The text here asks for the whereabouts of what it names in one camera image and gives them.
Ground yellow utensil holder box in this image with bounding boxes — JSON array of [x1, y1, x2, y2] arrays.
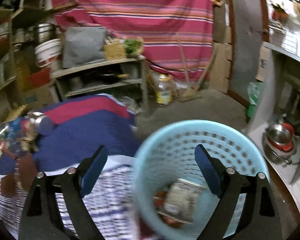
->
[[103, 38, 127, 61]]

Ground yellow label oil bottle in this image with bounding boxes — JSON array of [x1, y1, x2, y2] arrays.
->
[[156, 74, 172, 105]]

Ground white cabinet shelf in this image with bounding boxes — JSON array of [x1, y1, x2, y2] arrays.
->
[[247, 42, 300, 214]]

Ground white plastic bucket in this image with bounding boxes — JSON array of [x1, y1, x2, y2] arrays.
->
[[34, 38, 62, 68]]

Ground grey fabric bag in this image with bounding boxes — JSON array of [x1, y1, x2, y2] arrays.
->
[[62, 27, 108, 68]]

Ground red striped hanging curtain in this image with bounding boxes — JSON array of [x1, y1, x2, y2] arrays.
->
[[52, 0, 213, 81]]

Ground clear jar silver lid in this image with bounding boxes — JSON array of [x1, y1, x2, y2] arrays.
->
[[27, 112, 54, 136]]

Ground steel cooking pot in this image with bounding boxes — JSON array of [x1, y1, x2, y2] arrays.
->
[[33, 23, 56, 44]]

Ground straw broom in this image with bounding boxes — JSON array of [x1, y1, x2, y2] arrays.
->
[[176, 33, 202, 102]]

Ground green plastic bag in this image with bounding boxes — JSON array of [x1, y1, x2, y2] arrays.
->
[[247, 81, 263, 118]]

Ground snack wrapper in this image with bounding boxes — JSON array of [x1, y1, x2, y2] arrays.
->
[[153, 178, 205, 228]]

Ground stacked steel bowls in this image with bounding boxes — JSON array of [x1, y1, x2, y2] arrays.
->
[[262, 122, 297, 164]]

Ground striped blue red tablecloth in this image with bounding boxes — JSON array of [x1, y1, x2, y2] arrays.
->
[[0, 93, 141, 240]]

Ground green vegetables bundle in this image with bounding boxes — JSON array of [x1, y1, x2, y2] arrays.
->
[[125, 38, 144, 57]]

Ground light blue plastic basket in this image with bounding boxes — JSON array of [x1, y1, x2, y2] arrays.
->
[[133, 120, 270, 239]]

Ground grey wooden shelf unit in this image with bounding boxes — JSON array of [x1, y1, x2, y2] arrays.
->
[[51, 55, 149, 113]]

